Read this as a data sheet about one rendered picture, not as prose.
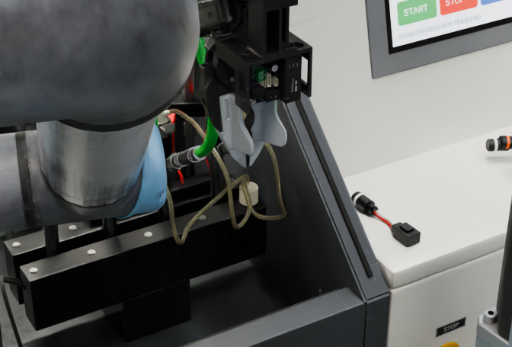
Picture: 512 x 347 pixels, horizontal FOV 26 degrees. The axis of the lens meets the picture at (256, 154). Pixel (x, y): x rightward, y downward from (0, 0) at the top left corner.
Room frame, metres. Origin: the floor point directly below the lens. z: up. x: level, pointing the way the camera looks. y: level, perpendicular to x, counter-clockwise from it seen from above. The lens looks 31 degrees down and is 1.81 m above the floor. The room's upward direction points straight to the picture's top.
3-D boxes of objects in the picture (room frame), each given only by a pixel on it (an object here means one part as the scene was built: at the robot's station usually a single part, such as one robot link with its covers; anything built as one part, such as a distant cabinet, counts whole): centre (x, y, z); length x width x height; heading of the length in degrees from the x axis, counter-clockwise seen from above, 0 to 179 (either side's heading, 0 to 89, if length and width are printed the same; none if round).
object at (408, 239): (1.23, -0.17, 0.99); 0.12 x 0.02 x 0.02; 34
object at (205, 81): (0.96, 0.03, 1.32); 0.05 x 0.02 x 0.09; 120
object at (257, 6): (0.95, 0.00, 1.38); 0.09 x 0.08 x 0.12; 30
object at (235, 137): (0.95, 0.01, 1.27); 0.06 x 0.03 x 0.09; 30
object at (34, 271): (1.23, 0.16, 0.91); 0.34 x 0.10 x 0.15; 120
